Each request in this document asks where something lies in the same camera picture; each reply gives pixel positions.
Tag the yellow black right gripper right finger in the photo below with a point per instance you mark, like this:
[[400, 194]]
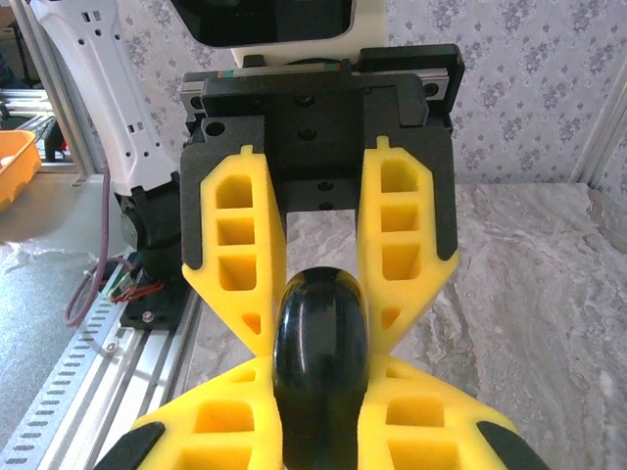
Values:
[[416, 431]]

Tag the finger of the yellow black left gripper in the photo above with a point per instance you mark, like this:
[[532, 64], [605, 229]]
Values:
[[401, 220], [235, 220]]

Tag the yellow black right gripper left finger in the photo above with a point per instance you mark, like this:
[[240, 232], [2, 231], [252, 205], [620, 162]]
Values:
[[220, 431]]

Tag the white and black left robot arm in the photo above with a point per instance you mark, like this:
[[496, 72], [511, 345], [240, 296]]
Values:
[[112, 98]]

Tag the orange plastic bin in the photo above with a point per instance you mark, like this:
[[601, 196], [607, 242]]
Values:
[[17, 166]]

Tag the dark background shelving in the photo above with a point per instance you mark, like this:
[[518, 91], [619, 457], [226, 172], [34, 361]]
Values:
[[12, 73]]

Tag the aluminium mounting rail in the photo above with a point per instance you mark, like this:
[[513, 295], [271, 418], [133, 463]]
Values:
[[147, 362]]

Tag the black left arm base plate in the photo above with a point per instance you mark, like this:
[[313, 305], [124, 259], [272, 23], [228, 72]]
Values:
[[157, 313]]

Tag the aluminium frame upright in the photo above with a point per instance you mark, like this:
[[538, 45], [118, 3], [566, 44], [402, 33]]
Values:
[[68, 127]]

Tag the aluminium corner post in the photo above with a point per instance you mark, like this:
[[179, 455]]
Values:
[[600, 132]]

